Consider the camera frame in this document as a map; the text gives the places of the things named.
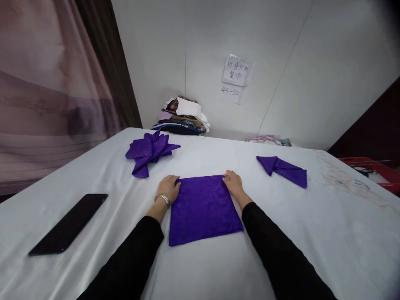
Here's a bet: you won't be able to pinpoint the person's left fingers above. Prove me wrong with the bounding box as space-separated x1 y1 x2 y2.
163 175 182 188

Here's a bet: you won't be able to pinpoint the pile of loose purple napkins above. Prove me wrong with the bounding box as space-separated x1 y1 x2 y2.
125 131 182 179

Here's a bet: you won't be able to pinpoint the white tablecloth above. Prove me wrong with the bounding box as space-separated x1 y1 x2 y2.
0 127 400 300

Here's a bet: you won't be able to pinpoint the white paper wall sign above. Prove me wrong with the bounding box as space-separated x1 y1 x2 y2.
218 54 254 105

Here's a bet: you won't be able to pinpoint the person's right hand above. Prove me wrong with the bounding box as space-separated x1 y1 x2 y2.
222 170 246 202

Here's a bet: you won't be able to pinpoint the person's left hand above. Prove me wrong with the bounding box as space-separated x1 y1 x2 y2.
157 175 182 202

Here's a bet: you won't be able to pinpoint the triangular folded purple napkin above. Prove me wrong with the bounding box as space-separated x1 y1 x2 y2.
256 155 308 189

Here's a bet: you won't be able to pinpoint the brown curtain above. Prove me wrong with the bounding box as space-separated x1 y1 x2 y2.
0 0 143 196

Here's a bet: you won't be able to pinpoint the pastel crumpled cloths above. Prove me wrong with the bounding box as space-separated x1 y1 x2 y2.
247 134 293 147

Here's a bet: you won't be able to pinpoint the pile of assorted folded fabrics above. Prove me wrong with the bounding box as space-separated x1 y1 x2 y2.
151 95 211 136

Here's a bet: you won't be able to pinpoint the red plastic basket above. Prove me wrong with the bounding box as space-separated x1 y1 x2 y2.
338 157 400 198

